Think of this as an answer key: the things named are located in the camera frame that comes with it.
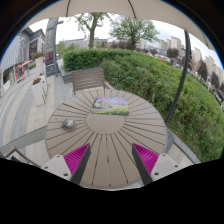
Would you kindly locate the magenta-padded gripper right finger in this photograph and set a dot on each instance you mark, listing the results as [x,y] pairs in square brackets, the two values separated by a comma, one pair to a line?
[146,159]

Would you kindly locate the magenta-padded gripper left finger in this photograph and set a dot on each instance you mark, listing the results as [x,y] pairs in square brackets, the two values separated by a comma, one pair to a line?
[76,159]

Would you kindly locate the transparent computer mouse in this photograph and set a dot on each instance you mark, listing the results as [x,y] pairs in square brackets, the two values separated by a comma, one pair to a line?
[68,123]

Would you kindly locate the flower landscape print mouse pad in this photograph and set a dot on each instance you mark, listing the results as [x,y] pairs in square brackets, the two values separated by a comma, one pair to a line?
[111,106]

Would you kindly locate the low white flower planter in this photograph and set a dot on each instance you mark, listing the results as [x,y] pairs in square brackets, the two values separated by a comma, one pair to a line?
[37,93]

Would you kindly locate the brown slatted outdoor chair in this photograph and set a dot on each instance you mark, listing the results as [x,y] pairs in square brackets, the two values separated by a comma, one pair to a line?
[87,79]

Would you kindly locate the green trimmed hedge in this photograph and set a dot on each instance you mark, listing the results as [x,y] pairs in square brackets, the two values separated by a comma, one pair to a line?
[150,76]

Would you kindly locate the grey stone ledge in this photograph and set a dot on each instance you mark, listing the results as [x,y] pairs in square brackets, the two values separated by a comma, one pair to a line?
[66,76]

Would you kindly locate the tall white flower planter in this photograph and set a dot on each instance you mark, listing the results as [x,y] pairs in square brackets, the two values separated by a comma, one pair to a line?
[40,66]

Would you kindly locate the black curved parasol pole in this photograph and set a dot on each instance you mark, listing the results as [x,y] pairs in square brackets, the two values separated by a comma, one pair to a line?
[188,56]

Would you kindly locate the distant apartment buildings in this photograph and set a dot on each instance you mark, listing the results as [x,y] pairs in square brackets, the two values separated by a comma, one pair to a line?
[175,43]

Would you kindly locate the grey storefront building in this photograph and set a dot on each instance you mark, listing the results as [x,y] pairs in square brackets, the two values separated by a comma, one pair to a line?
[16,50]

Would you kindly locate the grey sign pillar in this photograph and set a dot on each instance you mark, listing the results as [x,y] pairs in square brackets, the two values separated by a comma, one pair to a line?
[50,36]

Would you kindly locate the slender-trunk tree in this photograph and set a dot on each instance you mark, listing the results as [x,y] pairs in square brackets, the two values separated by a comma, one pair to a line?
[91,33]

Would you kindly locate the round-crowned tree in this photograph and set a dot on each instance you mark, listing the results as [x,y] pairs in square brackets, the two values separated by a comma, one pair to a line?
[133,30]

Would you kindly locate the beige parasol canopy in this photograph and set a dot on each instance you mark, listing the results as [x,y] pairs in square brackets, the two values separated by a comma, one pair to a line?
[100,6]

